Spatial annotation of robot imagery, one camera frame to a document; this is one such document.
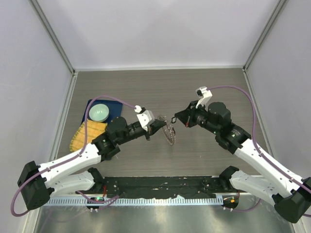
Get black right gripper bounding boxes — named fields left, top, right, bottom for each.
left=175, top=100, right=220, bottom=134

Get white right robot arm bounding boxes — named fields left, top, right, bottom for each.
left=172, top=101, right=311, bottom=223

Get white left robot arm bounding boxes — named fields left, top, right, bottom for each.
left=17, top=114, right=167, bottom=211

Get blue plastic tray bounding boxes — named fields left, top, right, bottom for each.
left=91, top=100, right=123, bottom=123

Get teal patterned bowl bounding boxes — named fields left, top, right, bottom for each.
left=88, top=104, right=109, bottom=122

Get yellow bamboo dish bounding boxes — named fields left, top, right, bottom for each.
left=69, top=119, right=107, bottom=152

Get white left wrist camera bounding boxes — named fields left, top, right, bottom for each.
left=134, top=105, right=155, bottom=132

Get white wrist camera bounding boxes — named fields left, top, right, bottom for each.
left=195, top=86, right=212, bottom=109
left=134, top=105, right=155, bottom=132

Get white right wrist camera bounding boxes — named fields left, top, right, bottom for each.
left=195, top=86, right=212, bottom=109

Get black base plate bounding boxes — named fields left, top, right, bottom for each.
left=82, top=176, right=237, bottom=199

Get white slotted cable duct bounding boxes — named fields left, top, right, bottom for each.
left=44, top=196, right=223, bottom=207

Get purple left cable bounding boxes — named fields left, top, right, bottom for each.
left=11, top=96, right=137, bottom=216

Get aluminium frame right post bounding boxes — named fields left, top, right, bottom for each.
left=242, top=0, right=288, bottom=73

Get aluminium frame post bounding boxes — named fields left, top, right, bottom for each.
left=242, top=0, right=288, bottom=73
left=28, top=0, right=75, bottom=75

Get aluminium frame left post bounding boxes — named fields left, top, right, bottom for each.
left=28, top=0, right=75, bottom=75

